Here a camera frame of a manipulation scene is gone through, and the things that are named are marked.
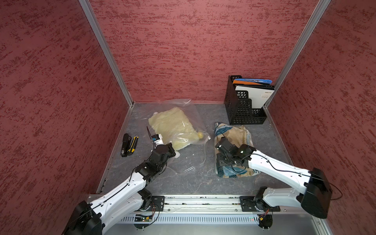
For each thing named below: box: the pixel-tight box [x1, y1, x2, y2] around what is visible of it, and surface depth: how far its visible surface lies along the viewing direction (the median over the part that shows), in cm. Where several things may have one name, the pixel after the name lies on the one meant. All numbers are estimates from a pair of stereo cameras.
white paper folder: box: [235, 85, 275, 109], surface depth 94 cm
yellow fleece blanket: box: [148, 106, 204, 151], surface depth 97 cm
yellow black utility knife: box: [127, 135, 140, 155], surface depth 97 cm
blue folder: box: [234, 78, 273, 84], surface depth 97 cm
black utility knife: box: [120, 133, 132, 158], surface depth 94 cm
